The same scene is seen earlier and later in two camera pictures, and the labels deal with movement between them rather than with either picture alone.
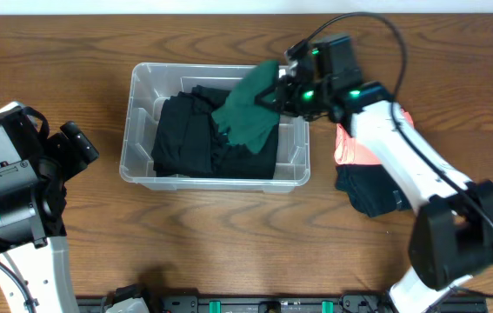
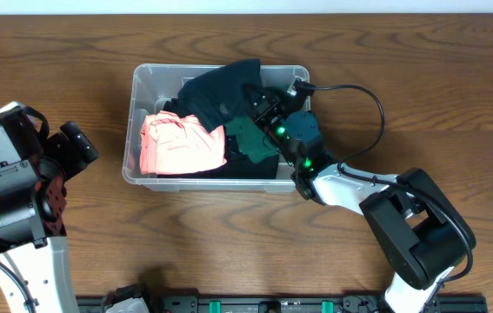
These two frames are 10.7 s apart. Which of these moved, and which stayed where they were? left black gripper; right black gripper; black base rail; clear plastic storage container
Moved: right black gripper
Stayed: black base rail; clear plastic storage container; left black gripper
